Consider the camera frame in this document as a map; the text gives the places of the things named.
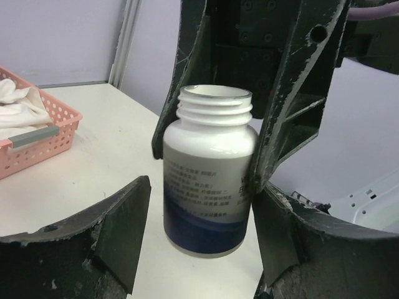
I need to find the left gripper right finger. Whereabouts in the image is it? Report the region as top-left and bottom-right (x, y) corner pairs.
(252, 185), (398, 298)

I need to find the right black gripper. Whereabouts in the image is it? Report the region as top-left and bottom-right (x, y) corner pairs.
(151, 0), (348, 194)

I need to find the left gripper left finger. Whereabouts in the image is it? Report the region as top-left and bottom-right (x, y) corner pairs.
(1, 176), (151, 298)

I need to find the white vitamin bottle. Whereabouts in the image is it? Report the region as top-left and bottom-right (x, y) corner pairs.
(163, 85), (257, 258)

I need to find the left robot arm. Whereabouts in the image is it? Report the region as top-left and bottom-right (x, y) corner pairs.
(1, 173), (398, 298)

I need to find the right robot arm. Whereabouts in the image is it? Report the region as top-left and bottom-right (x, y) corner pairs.
(151, 1), (398, 191)

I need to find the pink plastic basket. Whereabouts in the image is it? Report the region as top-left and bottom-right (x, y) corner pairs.
(1, 67), (82, 179)

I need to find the white cloth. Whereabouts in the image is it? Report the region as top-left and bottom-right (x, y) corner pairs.
(1, 78), (53, 140)

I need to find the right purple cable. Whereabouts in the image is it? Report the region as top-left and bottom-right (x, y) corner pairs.
(345, 0), (399, 22)

